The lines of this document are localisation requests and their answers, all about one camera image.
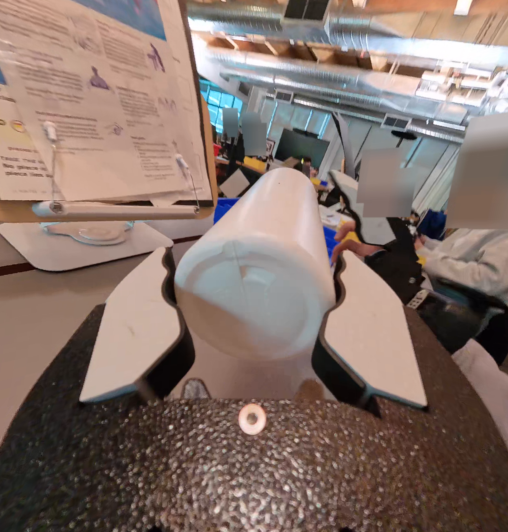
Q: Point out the grey desk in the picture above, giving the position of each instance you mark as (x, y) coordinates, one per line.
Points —
(50, 311)

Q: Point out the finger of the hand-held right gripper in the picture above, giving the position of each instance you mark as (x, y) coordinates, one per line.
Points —
(345, 187)

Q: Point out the black wall screen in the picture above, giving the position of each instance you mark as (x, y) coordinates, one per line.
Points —
(304, 147)

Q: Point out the person's right hand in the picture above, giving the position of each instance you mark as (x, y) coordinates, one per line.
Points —
(349, 245)

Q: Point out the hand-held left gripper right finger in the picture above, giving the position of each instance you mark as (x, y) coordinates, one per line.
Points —
(370, 336)

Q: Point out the silver air duct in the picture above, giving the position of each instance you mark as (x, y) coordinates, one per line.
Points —
(320, 70)

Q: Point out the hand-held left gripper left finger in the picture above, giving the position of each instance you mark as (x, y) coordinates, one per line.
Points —
(133, 332)

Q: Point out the white bottle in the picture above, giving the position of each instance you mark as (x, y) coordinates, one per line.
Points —
(254, 249)

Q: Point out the person's right forearm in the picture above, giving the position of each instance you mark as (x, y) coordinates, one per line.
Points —
(491, 395)

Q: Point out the grey curved pole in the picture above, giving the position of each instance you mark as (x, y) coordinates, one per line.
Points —
(343, 141)

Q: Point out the blue plastic bin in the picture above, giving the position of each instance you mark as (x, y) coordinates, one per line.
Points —
(227, 210)

